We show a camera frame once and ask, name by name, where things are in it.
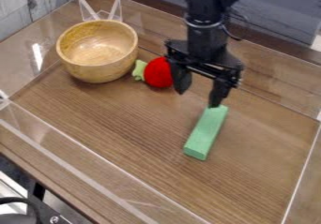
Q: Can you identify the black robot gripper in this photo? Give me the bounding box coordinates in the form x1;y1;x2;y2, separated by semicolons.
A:
165;22;244;108

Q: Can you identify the red plush strawberry toy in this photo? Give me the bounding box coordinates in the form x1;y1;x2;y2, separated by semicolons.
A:
131;56;173;88

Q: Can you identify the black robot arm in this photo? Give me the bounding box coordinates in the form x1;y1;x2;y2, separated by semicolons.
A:
166;0;245;108

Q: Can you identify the green rectangular foam block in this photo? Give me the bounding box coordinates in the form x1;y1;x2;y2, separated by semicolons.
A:
184;105;229;160

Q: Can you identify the light wooden bowl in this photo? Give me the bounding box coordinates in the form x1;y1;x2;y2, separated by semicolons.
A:
55;20;138;83

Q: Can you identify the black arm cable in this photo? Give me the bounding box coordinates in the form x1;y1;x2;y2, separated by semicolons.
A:
224;24;244;42

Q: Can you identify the clear acrylic tray wall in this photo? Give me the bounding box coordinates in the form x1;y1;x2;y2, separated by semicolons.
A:
0;2;321;224

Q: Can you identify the clear acrylic corner bracket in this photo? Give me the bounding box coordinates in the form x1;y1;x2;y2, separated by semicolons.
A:
78;0;123;22

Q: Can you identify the black metal table frame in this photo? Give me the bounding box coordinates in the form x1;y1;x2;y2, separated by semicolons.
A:
28;180;89;224

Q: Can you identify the black cable loop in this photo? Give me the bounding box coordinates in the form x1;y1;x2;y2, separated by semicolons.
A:
0;196;43;224

